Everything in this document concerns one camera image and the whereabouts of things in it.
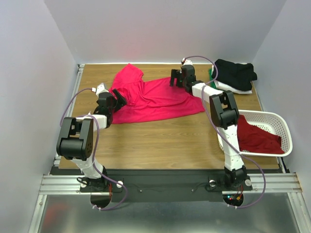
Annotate pink t shirt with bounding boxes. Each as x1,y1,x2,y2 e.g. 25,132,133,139
109,64,205,124

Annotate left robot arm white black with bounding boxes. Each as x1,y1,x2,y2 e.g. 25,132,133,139
56,88,127,192

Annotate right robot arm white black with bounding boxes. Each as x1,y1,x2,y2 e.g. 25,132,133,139
170,65,247,188

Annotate folded green t shirt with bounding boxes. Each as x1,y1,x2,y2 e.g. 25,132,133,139
208,67,219,90

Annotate folded white t shirt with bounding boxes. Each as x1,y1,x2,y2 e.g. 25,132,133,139
210,64,253,95

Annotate folded black t shirt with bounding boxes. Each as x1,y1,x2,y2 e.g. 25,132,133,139
214,59,258,91

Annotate dark red t shirt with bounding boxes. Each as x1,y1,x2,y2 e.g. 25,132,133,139
237,115,284,154

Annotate white plastic laundry basket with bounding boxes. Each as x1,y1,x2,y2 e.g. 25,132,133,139
217,109,294,157

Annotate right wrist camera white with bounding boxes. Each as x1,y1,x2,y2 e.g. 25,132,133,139
181,58,194,69

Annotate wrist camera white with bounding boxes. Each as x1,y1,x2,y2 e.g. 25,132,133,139
181,58,194,69
91,83,108,97

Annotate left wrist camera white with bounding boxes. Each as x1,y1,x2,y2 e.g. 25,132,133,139
91,83,108,97

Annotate left aluminium rail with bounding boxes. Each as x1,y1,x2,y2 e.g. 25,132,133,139
50,64,85,175

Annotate aluminium rail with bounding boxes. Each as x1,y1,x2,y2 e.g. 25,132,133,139
50,64,85,175
39,173,302,195

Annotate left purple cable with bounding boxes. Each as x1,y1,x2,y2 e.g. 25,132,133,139
62,87,129,211

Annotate purple cable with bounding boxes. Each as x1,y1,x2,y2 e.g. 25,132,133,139
184,55,267,209
62,87,129,211

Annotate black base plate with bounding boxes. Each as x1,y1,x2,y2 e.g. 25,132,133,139
80,169,253,204

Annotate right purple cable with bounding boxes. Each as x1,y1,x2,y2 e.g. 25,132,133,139
184,55,267,209

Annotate front aluminium rail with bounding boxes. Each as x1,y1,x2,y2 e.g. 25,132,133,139
39,173,302,195

